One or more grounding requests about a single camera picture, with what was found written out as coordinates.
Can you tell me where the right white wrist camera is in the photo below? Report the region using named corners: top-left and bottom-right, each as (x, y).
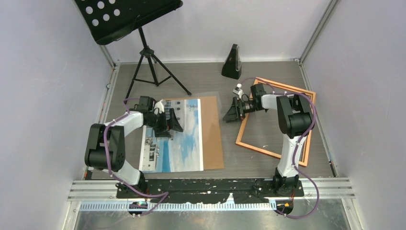
top-left (232, 83), bottom-right (244, 100)

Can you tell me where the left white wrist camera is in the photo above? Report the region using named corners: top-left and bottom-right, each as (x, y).
top-left (154, 100), bottom-right (166, 115)

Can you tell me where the brown cardboard backing board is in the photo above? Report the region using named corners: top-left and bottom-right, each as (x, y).
top-left (162, 96), bottom-right (225, 173)

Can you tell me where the orange wooden picture frame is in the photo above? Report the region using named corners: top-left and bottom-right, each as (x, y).
top-left (236, 78), bottom-right (316, 167)

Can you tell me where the black metronome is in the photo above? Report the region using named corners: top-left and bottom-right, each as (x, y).
top-left (221, 44), bottom-right (242, 80)

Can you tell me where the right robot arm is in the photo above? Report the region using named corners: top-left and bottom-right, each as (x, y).
top-left (223, 83), bottom-right (315, 197)

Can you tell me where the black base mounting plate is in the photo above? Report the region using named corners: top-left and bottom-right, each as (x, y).
top-left (135, 178), bottom-right (304, 204)

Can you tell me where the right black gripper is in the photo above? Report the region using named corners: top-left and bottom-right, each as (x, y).
top-left (223, 97), bottom-right (261, 124)

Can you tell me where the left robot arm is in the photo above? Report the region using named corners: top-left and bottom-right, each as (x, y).
top-left (84, 96), bottom-right (183, 198)

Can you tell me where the black music stand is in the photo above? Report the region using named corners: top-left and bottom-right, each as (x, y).
top-left (75, 0), bottom-right (191, 97)

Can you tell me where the building and sky photo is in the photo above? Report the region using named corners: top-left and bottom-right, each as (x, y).
top-left (138, 99), bottom-right (203, 173)

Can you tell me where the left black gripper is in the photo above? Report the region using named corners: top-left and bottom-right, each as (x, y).
top-left (146, 109), bottom-right (183, 138)

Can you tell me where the white slotted cable duct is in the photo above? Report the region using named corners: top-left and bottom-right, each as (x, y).
top-left (79, 200), bottom-right (277, 212)

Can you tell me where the clear acrylic sheet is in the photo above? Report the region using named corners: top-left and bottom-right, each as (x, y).
top-left (180, 91), bottom-right (225, 142)

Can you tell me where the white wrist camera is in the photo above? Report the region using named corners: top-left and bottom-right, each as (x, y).
top-left (154, 100), bottom-right (166, 115)
top-left (232, 83), bottom-right (244, 100)

